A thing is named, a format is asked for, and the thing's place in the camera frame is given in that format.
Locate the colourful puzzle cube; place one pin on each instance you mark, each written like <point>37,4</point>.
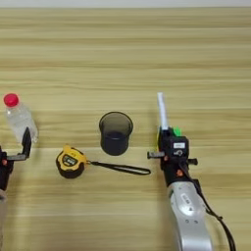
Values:
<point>178,131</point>

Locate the black mesh pen cup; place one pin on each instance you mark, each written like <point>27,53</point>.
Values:
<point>115,143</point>

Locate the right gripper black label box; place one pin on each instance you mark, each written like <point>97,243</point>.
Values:
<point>173,151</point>

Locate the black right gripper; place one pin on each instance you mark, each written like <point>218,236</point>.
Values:
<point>176,171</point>

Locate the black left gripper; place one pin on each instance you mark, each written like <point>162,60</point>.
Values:
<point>4,176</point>

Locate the clear bottle red cap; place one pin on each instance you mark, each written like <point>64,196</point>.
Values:
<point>19,119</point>

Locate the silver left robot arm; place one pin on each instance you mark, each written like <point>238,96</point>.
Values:
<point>2,222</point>

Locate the yellow black tape measure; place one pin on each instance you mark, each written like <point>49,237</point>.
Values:
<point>70,161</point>

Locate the white marker black cap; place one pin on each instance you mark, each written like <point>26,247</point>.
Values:
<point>162,111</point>

